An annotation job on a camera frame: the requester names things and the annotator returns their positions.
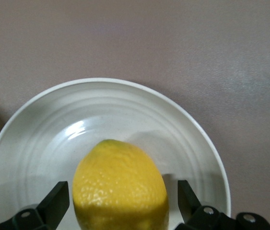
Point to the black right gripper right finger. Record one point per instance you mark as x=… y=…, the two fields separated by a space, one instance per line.
x=192 y=203

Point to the beige plate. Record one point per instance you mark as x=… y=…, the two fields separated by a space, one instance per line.
x=53 y=143

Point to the yellow lemon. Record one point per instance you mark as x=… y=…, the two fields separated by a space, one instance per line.
x=120 y=182

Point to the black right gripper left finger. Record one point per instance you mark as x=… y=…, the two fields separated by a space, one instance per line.
x=53 y=203

